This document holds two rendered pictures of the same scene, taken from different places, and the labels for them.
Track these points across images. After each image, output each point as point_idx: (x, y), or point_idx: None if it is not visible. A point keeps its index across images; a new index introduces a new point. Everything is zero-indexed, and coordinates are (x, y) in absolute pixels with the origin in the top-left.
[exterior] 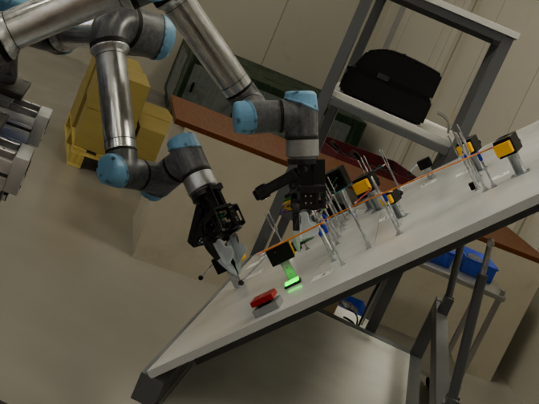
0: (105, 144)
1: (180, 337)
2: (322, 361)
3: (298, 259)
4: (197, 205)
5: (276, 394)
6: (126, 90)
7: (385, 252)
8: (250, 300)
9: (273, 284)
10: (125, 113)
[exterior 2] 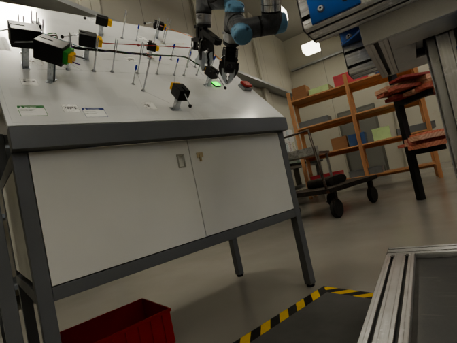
0: (281, 5)
1: (251, 116)
2: None
3: (157, 86)
4: (235, 47)
5: None
6: None
7: (212, 65)
8: (220, 96)
9: (203, 92)
10: None
